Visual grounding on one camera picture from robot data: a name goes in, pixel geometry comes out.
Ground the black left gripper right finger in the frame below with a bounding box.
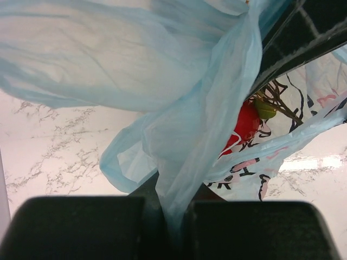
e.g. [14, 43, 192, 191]
[184, 184, 226, 259]

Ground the brown fake longan bunch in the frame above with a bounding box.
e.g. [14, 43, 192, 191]
[250, 80, 303, 125]

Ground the red fake apple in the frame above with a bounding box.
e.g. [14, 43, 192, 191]
[220, 101, 260, 157]

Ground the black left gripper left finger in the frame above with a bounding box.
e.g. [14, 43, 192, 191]
[129, 170, 167, 259]

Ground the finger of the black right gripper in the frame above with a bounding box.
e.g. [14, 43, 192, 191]
[249, 1, 346, 95]

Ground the light blue plastic bag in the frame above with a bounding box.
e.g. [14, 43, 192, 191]
[1, 1, 346, 235]

